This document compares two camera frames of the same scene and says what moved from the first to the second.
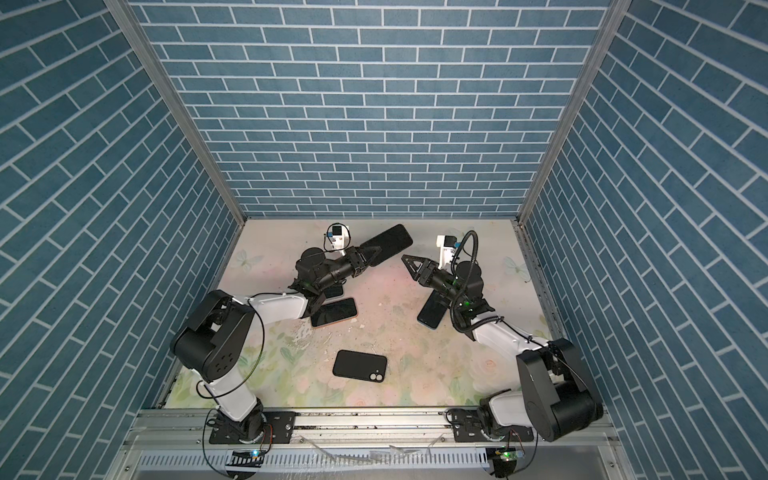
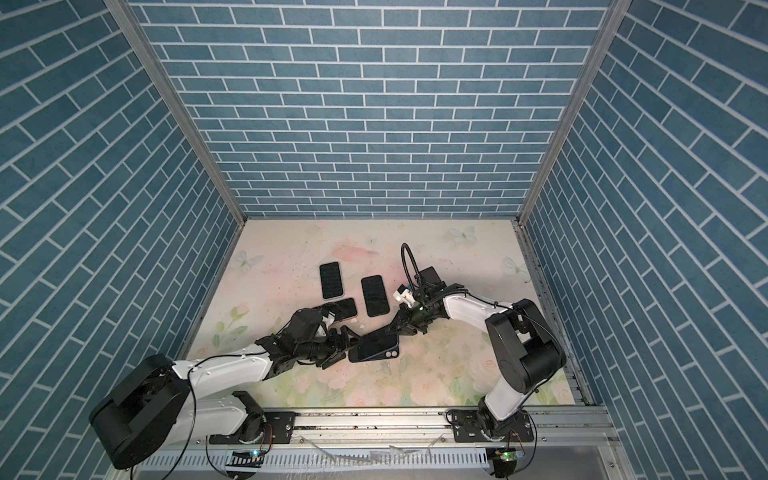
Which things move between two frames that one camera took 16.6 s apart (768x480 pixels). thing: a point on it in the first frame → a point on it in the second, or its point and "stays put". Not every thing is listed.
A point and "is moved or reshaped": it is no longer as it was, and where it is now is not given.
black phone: [390, 241] → [374, 295]
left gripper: [353, 262] → [336, 347]
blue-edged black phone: [433, 310] is moved or reshaped
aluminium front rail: [413, 430] stays put
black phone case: [390, 242] → [375, 295]
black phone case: [359, 365] → [376, 346]
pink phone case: [334, 312] stays put
